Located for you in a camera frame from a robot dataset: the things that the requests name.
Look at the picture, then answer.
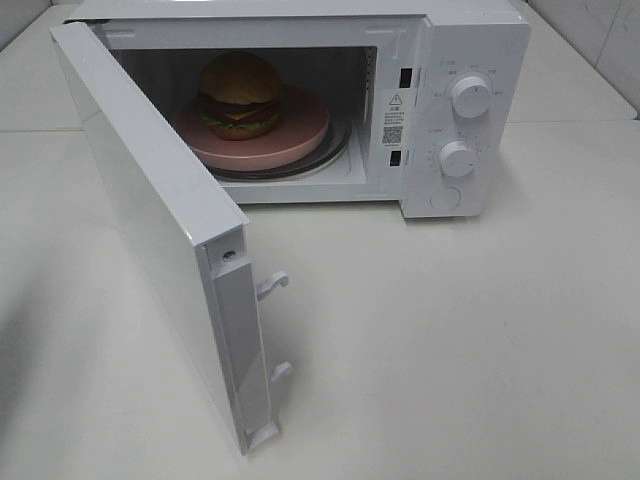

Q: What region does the pink round plate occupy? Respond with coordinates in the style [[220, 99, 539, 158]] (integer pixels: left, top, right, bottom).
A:
[[174, 86, 330, 172]]

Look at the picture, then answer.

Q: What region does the white microwave door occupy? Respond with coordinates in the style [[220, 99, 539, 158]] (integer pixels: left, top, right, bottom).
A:
[[51, 23, 292, 452]]

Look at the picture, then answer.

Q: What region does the round door release button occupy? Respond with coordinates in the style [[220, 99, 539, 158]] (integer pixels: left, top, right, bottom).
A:
[[430, 187, 461, 212]]

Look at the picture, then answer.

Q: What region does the burger with lettuce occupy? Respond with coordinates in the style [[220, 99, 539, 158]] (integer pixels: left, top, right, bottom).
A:
[[197, 51, 284, 141]]

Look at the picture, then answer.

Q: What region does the glass microwave turntable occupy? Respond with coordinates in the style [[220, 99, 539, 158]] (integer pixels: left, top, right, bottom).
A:
[[207, 120, 352, 182]]

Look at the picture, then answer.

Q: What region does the white warning label sticker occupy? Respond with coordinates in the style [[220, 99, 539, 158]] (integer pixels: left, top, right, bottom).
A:
[[379, 88, 416, 148]]

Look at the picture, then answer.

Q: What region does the white lower timer knob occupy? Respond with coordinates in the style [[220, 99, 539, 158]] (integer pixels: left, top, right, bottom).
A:
[[438, 140, 477, 178]]

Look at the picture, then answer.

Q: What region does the white upper power knob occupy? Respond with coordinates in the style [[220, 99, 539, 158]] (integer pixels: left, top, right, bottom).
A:
[[450, 73, 491, 119]]

